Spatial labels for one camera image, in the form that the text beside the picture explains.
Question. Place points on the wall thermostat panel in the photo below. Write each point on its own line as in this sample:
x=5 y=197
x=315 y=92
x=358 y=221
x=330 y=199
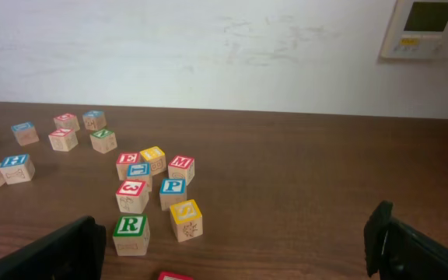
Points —
x=418 y=29

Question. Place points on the yellow S block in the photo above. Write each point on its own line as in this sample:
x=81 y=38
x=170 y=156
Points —
x=187 y=220

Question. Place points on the red K block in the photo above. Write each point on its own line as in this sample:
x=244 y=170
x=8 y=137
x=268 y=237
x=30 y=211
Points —
x=63 y=139

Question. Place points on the red E block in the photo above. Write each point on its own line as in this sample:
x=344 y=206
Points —
x=124 y=160

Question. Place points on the green N block upper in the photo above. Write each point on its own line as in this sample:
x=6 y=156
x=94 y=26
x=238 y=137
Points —
x=103 y=140

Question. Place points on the blue P block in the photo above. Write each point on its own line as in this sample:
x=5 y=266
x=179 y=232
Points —
x=172 y=191

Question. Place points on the yellow block near E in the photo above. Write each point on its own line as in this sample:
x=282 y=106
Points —
x=156 y=158

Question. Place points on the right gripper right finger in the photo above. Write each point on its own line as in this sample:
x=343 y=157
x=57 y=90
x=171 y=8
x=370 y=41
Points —
x=395 y=250

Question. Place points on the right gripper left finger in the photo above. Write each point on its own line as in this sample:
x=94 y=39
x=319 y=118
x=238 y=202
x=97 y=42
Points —
x=75 y=251

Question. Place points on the blue I block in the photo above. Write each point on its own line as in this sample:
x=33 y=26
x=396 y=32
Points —
x=140 y=172

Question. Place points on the blue D block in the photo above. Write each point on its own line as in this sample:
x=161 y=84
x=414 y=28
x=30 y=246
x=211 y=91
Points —
x=25 y=133

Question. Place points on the red M block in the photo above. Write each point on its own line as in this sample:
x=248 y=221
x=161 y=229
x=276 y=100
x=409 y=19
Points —
x=182 y=167

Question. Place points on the green R block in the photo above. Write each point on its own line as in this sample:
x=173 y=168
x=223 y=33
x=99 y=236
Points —
x=132 y=235

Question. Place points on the red A block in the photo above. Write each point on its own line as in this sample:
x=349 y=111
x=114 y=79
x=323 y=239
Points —
x=166 y=275

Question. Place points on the blue X block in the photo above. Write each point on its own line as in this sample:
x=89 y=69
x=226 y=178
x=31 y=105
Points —
x=94 y=120

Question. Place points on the blue H block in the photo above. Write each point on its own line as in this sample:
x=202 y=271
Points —
x=17 y=169

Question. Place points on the red C block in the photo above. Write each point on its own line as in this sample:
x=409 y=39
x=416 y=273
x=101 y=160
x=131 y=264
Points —
x=69 y=121

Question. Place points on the red 3 block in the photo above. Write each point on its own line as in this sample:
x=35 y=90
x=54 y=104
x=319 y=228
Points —
x=132 y=196

